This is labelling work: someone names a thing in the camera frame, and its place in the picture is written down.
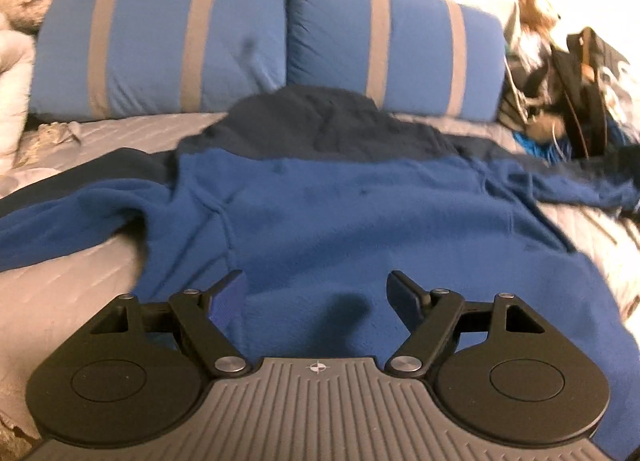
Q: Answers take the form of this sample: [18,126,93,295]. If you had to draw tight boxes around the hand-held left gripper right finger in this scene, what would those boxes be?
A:
[385,268,549,377]

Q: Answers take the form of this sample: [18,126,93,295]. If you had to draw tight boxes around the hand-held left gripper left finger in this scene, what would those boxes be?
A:
[90,268,253,377]

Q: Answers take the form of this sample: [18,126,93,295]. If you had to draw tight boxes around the blue fleece jacket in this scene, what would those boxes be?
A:
[0,85,640,392]

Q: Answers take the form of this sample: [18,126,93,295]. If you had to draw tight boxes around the grey sheet with lace trim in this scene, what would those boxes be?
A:
[37,121,83,148]

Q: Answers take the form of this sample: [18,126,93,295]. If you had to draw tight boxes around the blue striped pillow with stain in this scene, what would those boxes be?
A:
[29,0,288,123]

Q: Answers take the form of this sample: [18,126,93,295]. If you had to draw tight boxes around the brown plush toy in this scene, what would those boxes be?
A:
[515,0,563,34]

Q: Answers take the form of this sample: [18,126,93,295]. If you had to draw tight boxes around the white puffy comforter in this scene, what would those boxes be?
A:
[0,0,93,167]

